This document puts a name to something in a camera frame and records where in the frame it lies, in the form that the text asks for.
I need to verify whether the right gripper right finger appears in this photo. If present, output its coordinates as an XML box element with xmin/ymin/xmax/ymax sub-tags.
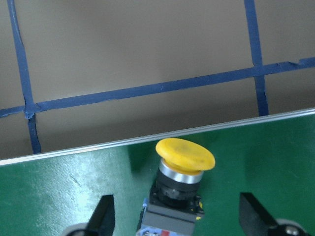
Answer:
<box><xmin>239</xmin><ymin>192</ymin><xmax>285</xmax><ymax>236</ymax></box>

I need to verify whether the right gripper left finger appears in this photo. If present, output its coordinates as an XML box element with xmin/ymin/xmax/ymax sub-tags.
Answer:
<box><xmin>85</xmin><ymin>195</ymin><xmax>115</xmax><ymax>236</ymax></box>

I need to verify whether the yellow push button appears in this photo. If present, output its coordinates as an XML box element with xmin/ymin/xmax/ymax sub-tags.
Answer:
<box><xmin>136</xmin><ymin>138</ymin><xmax>216</xmax><ymax>236</ymax></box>

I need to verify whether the green conveyor belt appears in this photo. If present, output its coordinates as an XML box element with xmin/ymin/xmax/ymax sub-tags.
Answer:
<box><xmin>0</xmin><ymin>109</ymin><xmax>315</xmax><ymax>236</ymax></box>

